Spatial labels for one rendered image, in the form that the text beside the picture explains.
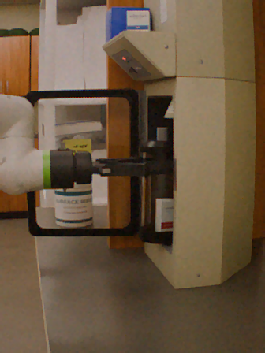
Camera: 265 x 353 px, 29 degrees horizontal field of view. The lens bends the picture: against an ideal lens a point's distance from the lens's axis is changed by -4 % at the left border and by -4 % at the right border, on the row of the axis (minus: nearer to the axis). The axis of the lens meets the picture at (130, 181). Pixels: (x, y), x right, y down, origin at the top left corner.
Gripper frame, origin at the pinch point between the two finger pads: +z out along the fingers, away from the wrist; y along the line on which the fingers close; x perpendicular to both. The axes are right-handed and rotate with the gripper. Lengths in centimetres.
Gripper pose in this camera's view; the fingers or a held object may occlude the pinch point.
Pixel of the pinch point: (160, 165)
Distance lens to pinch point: 128.5
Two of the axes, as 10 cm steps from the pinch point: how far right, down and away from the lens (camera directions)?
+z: 9.9, -0.5, 1.6
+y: -1.7, -1.5, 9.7
